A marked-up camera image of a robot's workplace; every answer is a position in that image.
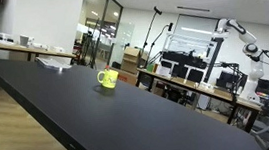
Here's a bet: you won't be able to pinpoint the cardboard box with red label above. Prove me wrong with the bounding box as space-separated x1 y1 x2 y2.
118 70 137 85

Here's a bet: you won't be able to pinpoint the white metal shelf frame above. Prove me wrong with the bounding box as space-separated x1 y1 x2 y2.
160 33 223 83

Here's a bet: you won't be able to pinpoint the yellow-green ceramic mug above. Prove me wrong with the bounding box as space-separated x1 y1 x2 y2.
96 69 118 89

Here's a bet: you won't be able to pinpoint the stacked cardboard boxes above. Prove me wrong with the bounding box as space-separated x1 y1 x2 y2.
121 46 148 74

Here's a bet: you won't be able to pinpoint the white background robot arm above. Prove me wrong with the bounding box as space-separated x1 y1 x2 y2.
215 18 264 104

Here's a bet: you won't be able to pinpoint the wooden side desk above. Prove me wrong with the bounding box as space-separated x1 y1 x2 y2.
0 44 75 59

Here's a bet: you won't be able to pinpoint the silver metal mounting plate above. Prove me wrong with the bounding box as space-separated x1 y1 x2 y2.
35 57 71 71

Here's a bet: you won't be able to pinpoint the wooden background desk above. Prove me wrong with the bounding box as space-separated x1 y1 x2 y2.
135 68 262 133

